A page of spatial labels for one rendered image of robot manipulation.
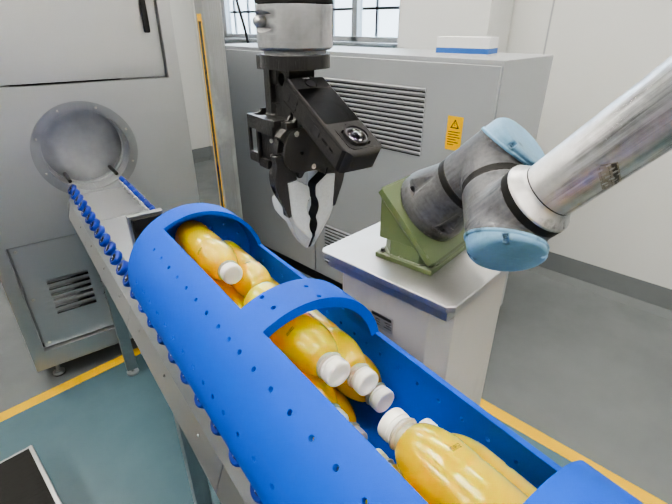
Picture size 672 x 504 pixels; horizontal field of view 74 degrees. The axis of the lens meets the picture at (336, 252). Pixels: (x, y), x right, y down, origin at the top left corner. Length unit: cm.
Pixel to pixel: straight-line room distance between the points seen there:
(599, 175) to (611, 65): 251
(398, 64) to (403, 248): 144
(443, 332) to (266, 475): 44
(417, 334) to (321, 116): 54
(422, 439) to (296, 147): 32
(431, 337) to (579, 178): 39
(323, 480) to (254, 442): 12
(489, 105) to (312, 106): 158
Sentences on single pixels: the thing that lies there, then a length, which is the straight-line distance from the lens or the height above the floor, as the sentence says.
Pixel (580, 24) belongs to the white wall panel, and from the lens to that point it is 318.
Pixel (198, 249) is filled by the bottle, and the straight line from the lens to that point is 89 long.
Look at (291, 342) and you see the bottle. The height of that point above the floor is 119.
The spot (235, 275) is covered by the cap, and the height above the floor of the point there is 116.
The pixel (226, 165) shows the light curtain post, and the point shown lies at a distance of 160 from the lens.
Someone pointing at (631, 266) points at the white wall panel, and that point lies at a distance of 334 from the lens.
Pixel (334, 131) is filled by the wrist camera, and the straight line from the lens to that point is 41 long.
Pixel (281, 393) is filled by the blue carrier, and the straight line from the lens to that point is 53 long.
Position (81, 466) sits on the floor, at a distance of 221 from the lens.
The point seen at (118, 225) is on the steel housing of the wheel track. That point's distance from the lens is 178.
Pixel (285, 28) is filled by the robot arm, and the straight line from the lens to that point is 45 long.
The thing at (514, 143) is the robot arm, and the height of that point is 140.
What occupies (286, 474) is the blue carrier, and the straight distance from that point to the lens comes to 52.
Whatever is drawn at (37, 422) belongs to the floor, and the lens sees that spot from 249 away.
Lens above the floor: 157
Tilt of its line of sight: 27 degrees down
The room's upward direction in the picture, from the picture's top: straight up
